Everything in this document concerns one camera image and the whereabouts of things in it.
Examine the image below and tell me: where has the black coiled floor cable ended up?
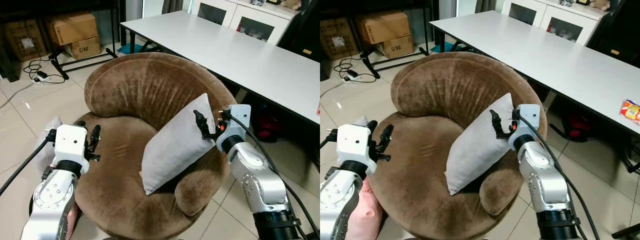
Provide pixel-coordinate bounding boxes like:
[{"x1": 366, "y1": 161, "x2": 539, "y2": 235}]
[
  {"x1": 22, "y1": 56, "x2": 69, "y2": 85},
  {"x1": 333, "y1": 56, "x2": 382, "y2": 84}
]

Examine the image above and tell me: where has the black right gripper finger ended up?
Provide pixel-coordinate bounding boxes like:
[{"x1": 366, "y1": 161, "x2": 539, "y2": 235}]
[
  {"x1": 193, "y1": 110, "x2": 210, "y2": 137},
  {"x1": 489, "y1": 109, "x2": 505, "y2": 136}
]

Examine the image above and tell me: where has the small printed cardboard box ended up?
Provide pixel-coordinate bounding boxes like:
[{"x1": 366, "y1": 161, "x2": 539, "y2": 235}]
[
  {"x1": 376, "y1": 34, "x2": 415, "y2": 60},
  {"x1": 64, "y1": 35, "x2": 102, "y2": 61}
]

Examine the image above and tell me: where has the small grey pillow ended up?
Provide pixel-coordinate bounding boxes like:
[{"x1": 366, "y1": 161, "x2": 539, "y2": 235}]
[{"x1": 350, "y1": 115, "x2": 372, "y2": 132}]

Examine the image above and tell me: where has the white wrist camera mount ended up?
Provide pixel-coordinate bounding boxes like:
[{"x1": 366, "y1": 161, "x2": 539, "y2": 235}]
[
  {"x1": 217, "y1": 104, "x2": 252, "y2": 144},
  {"x1": 508, "y1": 103, "x2": 541, "y2": 139},
  {"x1": 336, "y1": 123, "x2": 371, "y2": 164},
  {"x1": 53, "y1": 124, "x2": 90, "y2": 162}
]

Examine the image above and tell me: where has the long white table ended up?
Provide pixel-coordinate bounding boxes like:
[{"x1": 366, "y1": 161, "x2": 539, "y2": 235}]
[
  {"x1": 428, "y1": 9, "x2": 640, "y2": 137},
  {"x1": 119, "y1": 10, "x2": 321, "y2": 124}
]

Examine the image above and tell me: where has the labelled dark cardboard box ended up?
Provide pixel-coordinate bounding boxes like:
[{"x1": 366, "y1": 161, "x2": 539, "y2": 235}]
[
  {"x1": 2, "y1": 19, "x2": 49, "y2": 63},
  {"x1": 320, "y1": 18, "x2": 354, "y2": 62}
]

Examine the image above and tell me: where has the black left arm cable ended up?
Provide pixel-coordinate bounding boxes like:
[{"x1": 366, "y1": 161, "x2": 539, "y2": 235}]
[
  {"x1": 0, "y1": 129, "x2": 57, "y2": 197},
  {"x1": 320, "y1": 129, "x2": 340, "y2": 149}
]

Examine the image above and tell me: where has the large plain cardboard box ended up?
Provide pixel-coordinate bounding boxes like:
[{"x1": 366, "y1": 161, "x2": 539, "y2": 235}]
[
  {"x1": 44, "y1": 12, "x2": 100, "y2": 47},
  {"x1": 357, "y1": 10, "x2": 414, "y2": 46}
]

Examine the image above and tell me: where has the brown round velvet sofa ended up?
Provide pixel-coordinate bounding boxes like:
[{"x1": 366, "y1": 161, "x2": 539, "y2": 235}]
[
  {"x1": 367, "y1": 51, "x2": 549, "y2": 240},
  {"x1": 74, "y1": 51, "x2": 239, "y2": 240}
]

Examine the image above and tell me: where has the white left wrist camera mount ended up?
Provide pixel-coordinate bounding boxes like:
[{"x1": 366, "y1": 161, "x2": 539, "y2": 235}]
[
  {"x1": 336, "y1": 123, "x2": 371, "y2": 164},
  {"x1": 53, "y1": 124, "x2": 90, "y2": 162}
]

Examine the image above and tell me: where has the black chair base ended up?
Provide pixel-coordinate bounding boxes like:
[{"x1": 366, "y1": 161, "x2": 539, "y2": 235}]
[{"x1": 612, "y1": 144, "x2": 640, "y2": 240}]

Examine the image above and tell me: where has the pink pillow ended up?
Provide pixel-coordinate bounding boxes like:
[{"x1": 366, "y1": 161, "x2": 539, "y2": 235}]
[
  {"x1": 65, "y1": 202, "x2": 80, "y2": 237},
  {"x1": 346, "y1": 176, "x2": 384, "y2": 240}
]

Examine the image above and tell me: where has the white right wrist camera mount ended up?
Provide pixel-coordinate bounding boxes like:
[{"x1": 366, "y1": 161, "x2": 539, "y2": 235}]
[
  {"x1": 217, "y1": 104, "x2": 252, "y2": 144},
  {"x1": 508, "y1": 103, "x2": 541, "y2": 139}
]

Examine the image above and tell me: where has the red and black bag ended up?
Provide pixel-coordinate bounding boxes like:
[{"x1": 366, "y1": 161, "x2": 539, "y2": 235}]
[
  {"x1": 562, "y1": 107, "x2": 599, "y2": 144},
  {"x1": 252, "y1": 102, "x2": 289, "y2": 144}
]

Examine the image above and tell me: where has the large grey pillow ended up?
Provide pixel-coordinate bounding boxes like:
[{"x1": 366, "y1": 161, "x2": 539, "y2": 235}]
[
  {"x1": 141, "y1": 92, "x2": 217, "y2": 196},
  {"x1": 444, "y1": 92, "x2": 516, "y2": 196}
]

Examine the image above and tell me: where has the dark wooden cabinet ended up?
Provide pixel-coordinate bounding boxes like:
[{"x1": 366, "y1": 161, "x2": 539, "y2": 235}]
[
  {"x1": 287, "y1": 0, "x2": 321, "y2": 62},
  {"x1": 587, "y1": 0, "x2": 640, "y2": 64}
]

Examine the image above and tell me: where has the white glass-door cabinet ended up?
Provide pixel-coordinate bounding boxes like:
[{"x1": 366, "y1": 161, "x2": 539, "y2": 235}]
[
  {"x1": 191, "y1": 0, "x2": 302, "y2": 47},
  {"x1": 502, "y1": 0, "x2": 612, "y2": 47}
]

